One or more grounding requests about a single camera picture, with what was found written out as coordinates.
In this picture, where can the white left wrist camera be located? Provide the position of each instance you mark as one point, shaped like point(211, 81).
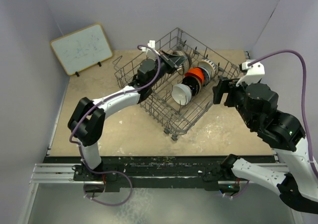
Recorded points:
point(150, 49)

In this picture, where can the blue patterned bowl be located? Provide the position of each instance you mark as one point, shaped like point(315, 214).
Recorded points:
point(206, 75)

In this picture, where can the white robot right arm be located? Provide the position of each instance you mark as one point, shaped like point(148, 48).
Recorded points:
point(283, 132)

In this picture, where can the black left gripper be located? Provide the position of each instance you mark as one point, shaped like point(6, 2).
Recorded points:
point(172, 62)

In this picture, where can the grey wire dish rack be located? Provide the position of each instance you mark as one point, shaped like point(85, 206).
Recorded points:
point(175, 118)

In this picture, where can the black glossy bowl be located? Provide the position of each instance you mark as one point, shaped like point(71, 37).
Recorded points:
point(193, 83)

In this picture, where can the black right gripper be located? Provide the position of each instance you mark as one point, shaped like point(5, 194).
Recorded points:
point(225, 85)

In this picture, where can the brown glazed bowl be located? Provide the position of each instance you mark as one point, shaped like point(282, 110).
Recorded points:
point(184, 63)

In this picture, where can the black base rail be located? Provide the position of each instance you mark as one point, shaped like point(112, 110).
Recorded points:
point(175, 172)

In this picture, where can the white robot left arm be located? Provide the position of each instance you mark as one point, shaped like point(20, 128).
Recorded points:
point(87, 121)

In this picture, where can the yellow framed whiteboard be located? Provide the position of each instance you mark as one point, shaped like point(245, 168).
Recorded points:
point(82, 49)

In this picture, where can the white orange rimmed striped bowl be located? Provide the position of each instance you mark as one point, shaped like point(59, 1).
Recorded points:
point(209, 66)

